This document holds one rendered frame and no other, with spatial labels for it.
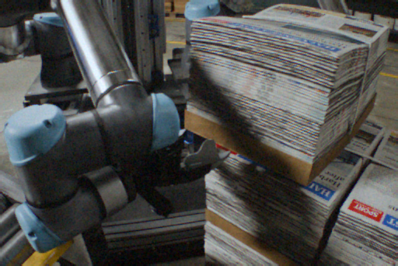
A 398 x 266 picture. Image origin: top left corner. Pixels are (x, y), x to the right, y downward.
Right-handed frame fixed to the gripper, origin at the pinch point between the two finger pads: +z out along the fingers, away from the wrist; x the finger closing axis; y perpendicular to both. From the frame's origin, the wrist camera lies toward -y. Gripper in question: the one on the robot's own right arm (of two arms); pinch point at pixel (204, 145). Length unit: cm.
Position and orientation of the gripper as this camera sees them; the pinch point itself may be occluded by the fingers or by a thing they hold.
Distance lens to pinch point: 61.2
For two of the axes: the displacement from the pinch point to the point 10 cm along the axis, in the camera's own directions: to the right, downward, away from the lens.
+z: 6.9, -3.7, 6.2
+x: -7.2, -3.6, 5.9
